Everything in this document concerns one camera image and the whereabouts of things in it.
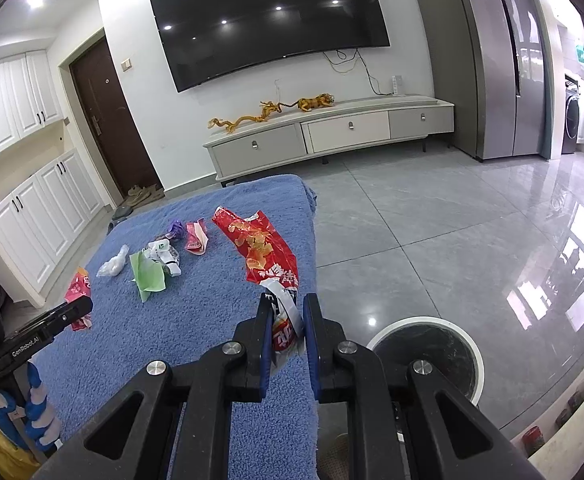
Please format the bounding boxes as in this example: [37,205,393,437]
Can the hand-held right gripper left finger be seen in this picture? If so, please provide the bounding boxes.
[32,292,277,480]

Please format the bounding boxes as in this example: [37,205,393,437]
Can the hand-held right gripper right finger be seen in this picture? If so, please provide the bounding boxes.
[303,292,548,480]

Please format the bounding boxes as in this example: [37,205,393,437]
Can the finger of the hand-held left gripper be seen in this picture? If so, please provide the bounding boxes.
[42,296,94,341]

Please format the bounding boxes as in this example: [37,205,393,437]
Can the red and white wrapper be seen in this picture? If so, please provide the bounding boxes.
[66,266,93,332]

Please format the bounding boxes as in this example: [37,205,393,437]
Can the clear plastic bag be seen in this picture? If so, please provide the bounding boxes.
[96,245,130,278]

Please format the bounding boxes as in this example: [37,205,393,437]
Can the red chip bag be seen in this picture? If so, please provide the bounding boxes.
[212,206,305,371]

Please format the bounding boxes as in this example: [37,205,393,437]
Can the white round trash bin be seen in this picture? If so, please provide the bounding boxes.
[366,316,485,403]

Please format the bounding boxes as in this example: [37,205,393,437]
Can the person's left forearm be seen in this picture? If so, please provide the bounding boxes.
[0,417,42,480]

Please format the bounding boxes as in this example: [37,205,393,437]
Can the person's left hand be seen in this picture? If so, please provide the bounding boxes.
[0,360,63,457]

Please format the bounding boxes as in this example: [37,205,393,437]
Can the green paper sheet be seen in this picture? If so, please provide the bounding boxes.
[129,251,167,303]

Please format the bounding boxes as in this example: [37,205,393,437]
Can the blue fluffy blanket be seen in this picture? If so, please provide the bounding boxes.
[26,174,320,480]

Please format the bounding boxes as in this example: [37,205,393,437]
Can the white lower cabinet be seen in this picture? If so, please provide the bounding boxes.
[0,150,106,308]

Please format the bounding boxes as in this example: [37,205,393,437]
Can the white cabinet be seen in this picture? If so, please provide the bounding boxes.
[0,50,65,171]
[0,150,106,308]

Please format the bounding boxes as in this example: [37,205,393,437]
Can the white crumpled wrapper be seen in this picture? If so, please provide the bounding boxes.
[147,240,181,277]

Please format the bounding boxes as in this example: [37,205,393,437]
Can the pink wrapper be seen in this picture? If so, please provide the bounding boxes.
[186,218,210,256]

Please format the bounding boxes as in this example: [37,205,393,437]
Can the beige shoes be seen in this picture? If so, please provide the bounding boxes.
[128,183,165,206]

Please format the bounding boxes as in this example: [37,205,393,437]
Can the dark brown door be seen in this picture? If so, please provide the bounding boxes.
[69,41,165,201]

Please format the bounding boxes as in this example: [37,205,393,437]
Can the grey television stand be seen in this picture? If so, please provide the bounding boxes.
[203,95,455,188]

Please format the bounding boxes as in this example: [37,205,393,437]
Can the white upper cabinet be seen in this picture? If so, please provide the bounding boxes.
[0,50,65,171]

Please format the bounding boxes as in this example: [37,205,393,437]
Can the golden dragon figure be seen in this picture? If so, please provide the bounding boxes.
[208,101,285,133]

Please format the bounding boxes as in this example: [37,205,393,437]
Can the red can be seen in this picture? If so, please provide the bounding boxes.
[522,426,547,456]

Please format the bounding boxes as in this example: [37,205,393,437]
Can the golden tiger figure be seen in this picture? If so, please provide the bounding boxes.
[294,92,337,112]

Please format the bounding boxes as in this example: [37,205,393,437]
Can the grey refrigerator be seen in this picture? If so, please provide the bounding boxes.
[404,0,555,163]

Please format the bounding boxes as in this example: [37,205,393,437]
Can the washing machine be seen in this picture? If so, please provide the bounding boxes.
[561,74,584,156]

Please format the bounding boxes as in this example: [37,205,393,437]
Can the black television cable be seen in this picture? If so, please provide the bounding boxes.
[322,47,395,96]

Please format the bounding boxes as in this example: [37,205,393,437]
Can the black wall television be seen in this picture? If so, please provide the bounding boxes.
[150,0,391,93]

